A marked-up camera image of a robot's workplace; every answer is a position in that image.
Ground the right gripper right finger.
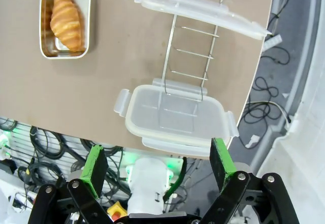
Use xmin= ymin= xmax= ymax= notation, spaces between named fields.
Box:
xmin=200 ymin=137 xmax=300 ymax=224

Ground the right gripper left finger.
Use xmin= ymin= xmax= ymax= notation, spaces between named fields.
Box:
xmin=27 ymin=144 xmax=112 ymax=224

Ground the clear plastic clip lid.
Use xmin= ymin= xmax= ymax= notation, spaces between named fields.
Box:
xmin=113 ymin=78 xmax=240 ymax=157
xmin=127 ymin=0 xmax=272 ymax=41

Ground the golden croissant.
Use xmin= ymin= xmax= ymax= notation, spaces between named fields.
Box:
xmin=50 ymin=0 xmax=86 ymax=52

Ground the yellow emergency stop button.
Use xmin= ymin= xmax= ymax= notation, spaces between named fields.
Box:
xmin=106 ymin=201 xmax=127 ymax=221

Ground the steel rectangular container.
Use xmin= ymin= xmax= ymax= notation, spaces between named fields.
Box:
xmin=40 ymin=0 xmax=92 ymax=60

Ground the white power strip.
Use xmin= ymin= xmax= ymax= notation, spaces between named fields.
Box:
xmin=263 ymin=34 xmax=283 ymax=52

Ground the black coiled cable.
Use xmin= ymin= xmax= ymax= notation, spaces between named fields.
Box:
xmin=29 ymin=126 xmax=67 ymax=162

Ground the white floor cable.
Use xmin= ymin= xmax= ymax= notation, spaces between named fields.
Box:
xmin=253 ymin=101 xmax=293 ymax=131

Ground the black floor cable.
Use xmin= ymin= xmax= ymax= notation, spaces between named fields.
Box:
xmin=240 ymin=76 xmax=290 ymax=145

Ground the steel wire lid rack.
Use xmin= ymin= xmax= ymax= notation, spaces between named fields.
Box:
xmin=157 ymin=0 xmax=229 ymax=131

